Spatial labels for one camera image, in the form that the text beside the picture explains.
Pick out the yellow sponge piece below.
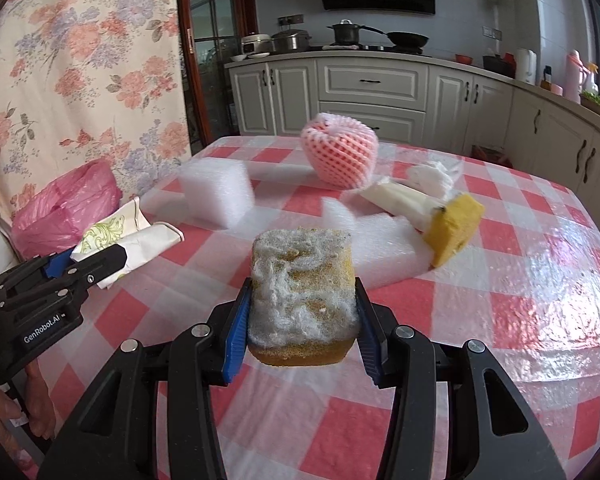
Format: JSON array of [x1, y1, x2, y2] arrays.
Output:
[[424, 194, 486, 268]]

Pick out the pink lined trash bin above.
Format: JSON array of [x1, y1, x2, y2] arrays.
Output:
[[10, 159, 122, 259]]

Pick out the pink foam net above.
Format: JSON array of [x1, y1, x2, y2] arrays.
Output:
[[300, 113, 379, 190]]

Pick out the black gas stove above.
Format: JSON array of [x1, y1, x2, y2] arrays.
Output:
[[309, 44, 424, 55]]

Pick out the white foam block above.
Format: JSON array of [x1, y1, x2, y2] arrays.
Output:
[[322, 197, 434, 290], [178, 157, 254, 229]]

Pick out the black lidded saucepan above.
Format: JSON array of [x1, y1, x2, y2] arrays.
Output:
[[328, 18, 384, 46]]

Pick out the white rice cooker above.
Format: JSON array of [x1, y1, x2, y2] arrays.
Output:
[[240, 34, 272, 56]]

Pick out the black frying pan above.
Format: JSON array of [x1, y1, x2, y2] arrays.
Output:
[[386, 32, 429, 52]]

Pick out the white tissue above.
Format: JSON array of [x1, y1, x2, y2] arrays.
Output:
[[406, 160, 463, 200]]

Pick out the pink thermos bottle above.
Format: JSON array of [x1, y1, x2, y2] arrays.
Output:
[[564, 50, 585, 104]]

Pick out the floral cream curtain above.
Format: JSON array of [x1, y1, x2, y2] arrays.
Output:
[[0, 0, 190, 221]]

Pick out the person's left hand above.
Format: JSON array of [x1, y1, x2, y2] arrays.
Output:
[[0, 360, 56, 471]]

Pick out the steel pressure cooker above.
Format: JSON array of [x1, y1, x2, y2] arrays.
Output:
[[271, 29, 311, 54]]

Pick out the floral green paper wrapper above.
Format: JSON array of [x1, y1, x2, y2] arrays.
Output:
[[70, 197, 185, 289]]

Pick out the white lower kitchen cabinets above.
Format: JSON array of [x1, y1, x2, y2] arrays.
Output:
[[226, 50, 600, 226]]

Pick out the yellow sponge with grey scourer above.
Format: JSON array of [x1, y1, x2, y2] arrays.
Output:
[[248, 228, 361, 367]]

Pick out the white electric kettle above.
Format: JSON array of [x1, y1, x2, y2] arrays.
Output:
[[515, 49, 538, 86]]

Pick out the red floor bin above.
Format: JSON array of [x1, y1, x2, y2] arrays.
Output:
[[470, 145, 513, 168]]

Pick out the red bowl on counter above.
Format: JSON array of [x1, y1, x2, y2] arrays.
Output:
[[455, 54, 472, 65]]

